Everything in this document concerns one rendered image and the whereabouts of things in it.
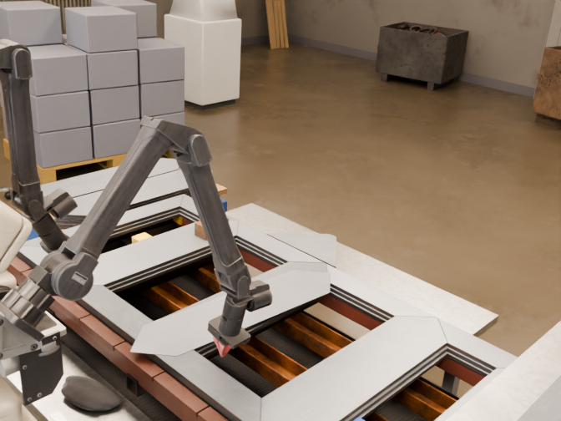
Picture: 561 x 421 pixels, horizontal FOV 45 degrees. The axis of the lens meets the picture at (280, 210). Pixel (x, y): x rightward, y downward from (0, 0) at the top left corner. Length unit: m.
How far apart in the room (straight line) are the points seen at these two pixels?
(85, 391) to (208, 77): 5.41
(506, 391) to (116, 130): 4.23
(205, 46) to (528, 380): 5.83
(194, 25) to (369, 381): 5.61
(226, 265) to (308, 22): 9.68
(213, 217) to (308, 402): 0.51
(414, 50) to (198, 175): 7.41
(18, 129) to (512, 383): 1.28
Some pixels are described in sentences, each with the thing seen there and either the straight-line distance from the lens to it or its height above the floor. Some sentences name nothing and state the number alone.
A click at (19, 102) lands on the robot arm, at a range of 1.75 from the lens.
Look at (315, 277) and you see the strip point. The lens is 2.22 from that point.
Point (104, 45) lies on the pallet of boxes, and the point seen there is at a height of 0.99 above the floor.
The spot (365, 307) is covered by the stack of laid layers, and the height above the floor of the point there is 0.83.
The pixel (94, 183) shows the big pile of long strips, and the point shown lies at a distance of 2.94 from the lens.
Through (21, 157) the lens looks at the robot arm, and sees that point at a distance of 1.79.
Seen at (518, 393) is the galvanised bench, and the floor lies 1.05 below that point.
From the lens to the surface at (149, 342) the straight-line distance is 1.90.
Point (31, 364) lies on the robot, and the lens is 1.63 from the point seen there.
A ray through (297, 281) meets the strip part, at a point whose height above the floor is 0.85.
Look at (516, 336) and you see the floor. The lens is 3.75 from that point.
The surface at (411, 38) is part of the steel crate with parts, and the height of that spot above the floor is 0.59.
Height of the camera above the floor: 1.94
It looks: 24 degrees down
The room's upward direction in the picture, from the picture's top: 3 degrees clockwise
